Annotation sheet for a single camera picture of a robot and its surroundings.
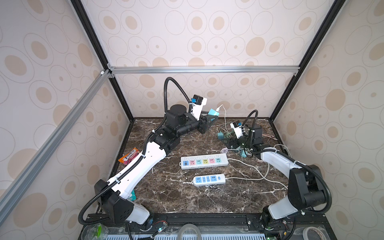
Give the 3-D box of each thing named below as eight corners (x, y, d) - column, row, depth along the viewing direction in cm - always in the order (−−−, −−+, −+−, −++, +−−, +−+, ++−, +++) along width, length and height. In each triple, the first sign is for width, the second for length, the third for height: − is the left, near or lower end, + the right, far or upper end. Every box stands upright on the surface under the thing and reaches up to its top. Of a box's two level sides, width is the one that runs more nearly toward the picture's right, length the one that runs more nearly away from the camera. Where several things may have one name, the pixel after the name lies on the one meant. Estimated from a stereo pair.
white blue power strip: (192, 186, 88) (192, 184, 85) (191, 178, 91) (191, 176, 88) (225, 183, 89) (226, 181, 86) (223, 175, 92) (224, 173, 89)
